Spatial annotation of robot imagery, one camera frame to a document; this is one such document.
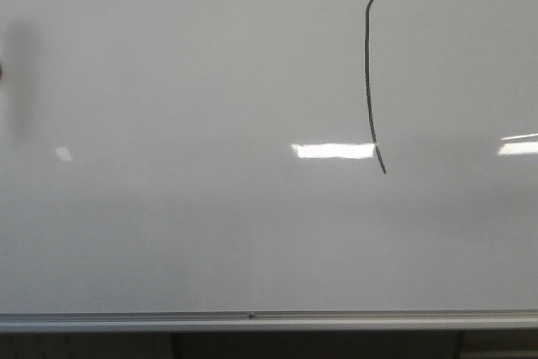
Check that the white whiteboard with aluminium frame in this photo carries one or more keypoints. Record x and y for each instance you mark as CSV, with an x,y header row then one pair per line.
x,y
174,165

